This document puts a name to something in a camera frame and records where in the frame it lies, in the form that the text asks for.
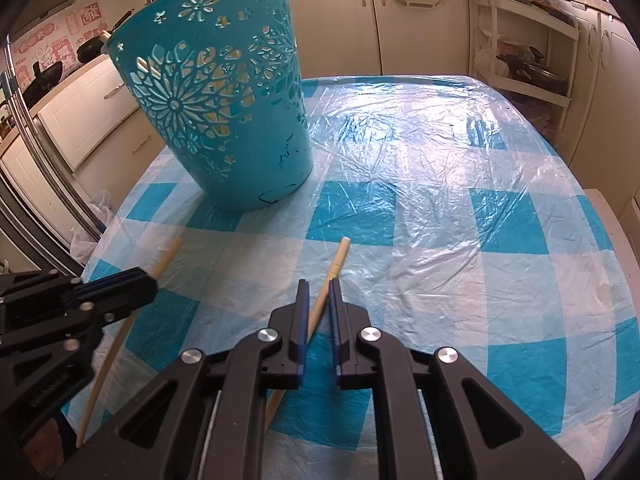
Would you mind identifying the red paper wall decorations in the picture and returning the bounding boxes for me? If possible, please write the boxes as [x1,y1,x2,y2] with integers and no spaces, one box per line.
[12,5,109,69]

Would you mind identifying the black pot with handle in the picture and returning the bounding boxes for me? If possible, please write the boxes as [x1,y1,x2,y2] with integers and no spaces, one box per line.
[75,32,111,64]

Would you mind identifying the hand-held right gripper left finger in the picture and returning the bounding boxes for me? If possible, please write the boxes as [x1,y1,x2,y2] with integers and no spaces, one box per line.
[54,279,308,480]

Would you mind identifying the clear plastic bag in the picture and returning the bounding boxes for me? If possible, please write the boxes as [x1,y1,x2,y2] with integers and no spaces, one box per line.
[70,189,121,264]

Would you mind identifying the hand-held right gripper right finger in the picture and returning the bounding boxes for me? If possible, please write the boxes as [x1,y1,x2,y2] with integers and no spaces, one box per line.
[327,276,585,480]

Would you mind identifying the wooden chopstick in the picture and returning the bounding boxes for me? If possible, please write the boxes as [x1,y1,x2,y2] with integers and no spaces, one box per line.
[264,236,351,432]
[75,237,184,450]

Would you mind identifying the grey refrigerator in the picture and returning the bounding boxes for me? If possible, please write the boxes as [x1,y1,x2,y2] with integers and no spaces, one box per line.
[0,35,106,281]

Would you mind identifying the blue white checkered tablecloth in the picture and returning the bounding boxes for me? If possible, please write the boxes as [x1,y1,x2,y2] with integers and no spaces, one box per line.
[60,74,640,480]

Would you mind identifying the black wok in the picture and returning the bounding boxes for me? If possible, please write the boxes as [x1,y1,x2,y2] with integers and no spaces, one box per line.
[22,60,66,109]

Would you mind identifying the white trolley rack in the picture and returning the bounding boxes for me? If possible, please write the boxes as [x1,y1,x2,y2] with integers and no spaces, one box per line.
[472,0,581,109]

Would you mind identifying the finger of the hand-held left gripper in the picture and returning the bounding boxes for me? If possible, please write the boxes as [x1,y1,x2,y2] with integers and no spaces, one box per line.
[0,283,160,361]
[0,266,154,312]

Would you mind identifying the teal perforated plastic basket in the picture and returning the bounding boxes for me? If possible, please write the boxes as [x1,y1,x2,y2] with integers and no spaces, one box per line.
[102,0,316,213]

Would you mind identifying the dark pan in trolley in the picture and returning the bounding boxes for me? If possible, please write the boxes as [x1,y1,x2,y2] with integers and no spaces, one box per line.
[495,47,571,99]

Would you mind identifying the cream base cabinets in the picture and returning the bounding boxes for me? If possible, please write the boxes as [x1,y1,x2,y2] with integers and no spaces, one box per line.
[0,0,640,271]

